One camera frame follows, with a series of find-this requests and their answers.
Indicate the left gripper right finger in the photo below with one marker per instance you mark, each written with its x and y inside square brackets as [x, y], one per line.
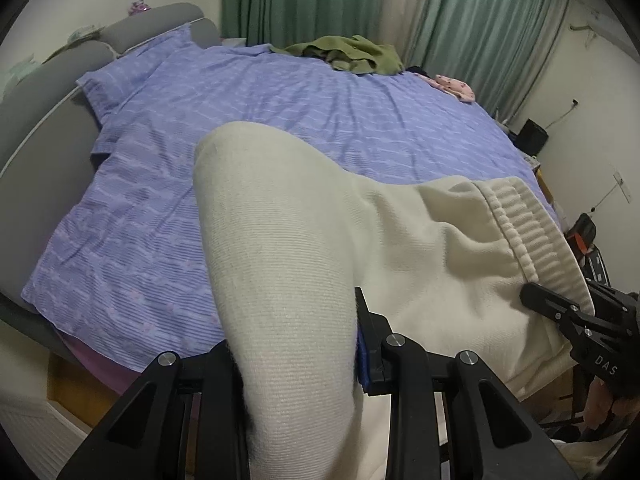
[450, 416]

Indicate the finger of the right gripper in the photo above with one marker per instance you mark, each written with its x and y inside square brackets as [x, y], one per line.
[549, 304]

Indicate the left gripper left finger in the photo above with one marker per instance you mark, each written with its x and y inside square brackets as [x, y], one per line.
[145, 434]

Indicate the cream sweatpants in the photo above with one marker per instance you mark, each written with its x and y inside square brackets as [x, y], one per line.
[289, 236]

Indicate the right hand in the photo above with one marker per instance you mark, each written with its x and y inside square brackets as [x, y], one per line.
[600, 402]

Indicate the orange black device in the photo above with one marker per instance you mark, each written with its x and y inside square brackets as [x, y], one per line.
[581, 236]

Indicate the purple floral bed sheet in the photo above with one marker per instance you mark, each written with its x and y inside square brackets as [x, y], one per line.
[125, 271]

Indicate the small black speaker box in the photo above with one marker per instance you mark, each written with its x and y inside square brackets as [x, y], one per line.
[532, 138]

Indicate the pink patterned cloth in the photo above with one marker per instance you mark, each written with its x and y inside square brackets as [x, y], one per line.
[452, 86]

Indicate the green curtain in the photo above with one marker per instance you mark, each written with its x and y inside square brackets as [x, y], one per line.
[501, 48]

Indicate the grey padded headboard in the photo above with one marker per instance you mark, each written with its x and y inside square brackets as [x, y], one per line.
[47, 132]

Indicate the olive green garment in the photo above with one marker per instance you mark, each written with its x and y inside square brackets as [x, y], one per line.
[355, 54]

